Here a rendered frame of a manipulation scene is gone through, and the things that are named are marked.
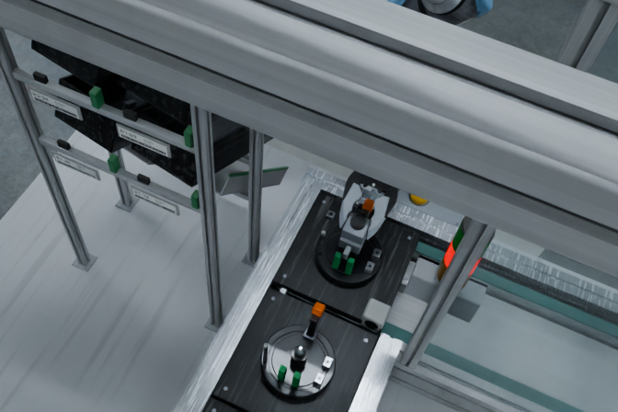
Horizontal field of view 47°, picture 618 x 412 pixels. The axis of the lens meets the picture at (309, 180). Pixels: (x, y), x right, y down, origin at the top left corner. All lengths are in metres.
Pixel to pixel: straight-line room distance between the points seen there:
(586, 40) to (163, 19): 0.52
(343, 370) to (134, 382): 0.42
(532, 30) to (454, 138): 3.34
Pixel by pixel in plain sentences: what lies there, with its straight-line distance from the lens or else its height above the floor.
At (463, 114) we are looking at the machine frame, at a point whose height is 2.10.
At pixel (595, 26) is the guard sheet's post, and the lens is 0.70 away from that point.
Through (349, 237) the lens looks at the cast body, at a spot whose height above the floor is 1.09.
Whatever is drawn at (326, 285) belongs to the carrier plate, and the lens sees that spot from 1.44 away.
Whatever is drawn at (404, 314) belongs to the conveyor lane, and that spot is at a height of 0.92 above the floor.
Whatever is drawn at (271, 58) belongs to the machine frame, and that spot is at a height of 2.09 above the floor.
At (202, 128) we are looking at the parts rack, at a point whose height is 1.53.
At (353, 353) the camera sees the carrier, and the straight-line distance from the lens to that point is 1.39.
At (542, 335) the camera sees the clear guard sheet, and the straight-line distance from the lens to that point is 1.17.
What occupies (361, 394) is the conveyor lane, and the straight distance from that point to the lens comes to 1.38.
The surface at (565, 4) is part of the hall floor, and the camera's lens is 3.78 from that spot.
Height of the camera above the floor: 2.26
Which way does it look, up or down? 55 degrees down
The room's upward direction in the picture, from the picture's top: 8 degrees clockwise
